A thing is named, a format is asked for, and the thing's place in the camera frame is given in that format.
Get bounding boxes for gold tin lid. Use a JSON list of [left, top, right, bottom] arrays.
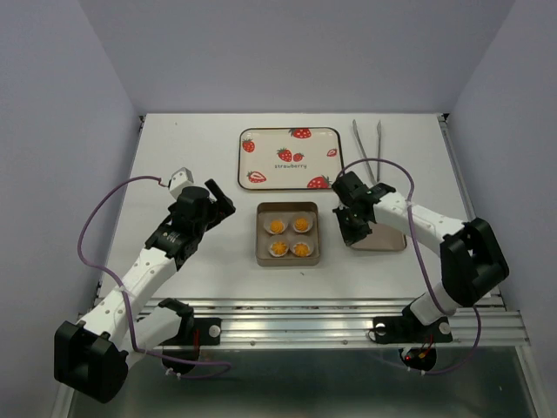
[[350, 222, 407, 252]]

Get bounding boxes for orange swirl cookie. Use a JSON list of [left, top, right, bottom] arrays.
[[269, 219, 285, 234], [293, 242, 312, 258], [293, 217, 312, 233], [270, 241, 288, 257]]

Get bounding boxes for gold square tin box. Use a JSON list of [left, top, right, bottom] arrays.
[[255, 201, 321, 267]]

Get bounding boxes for metal food tongs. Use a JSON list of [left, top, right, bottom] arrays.
[[352, 119, 382, 184]]

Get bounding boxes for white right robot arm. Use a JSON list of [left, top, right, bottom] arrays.
[[332, 172, 510, 345]]

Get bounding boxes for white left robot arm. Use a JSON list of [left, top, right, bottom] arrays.
[[54, 179, 235, 403]]

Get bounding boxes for white paper cupcake liner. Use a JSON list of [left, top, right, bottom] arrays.
[[290, 236, 314, 259], [263, 213, 288, 235], [290, 212, 313, 234], [267, 236, 290, 258]]

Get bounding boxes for strawberry print tray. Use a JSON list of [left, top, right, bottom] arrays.
[[238, 127, 344, 192]]

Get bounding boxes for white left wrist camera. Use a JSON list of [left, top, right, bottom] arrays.
[[168, 167, 194, 200]]

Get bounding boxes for aluminium frame rail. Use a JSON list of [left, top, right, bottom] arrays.
[[179, 297, 530, 351]]

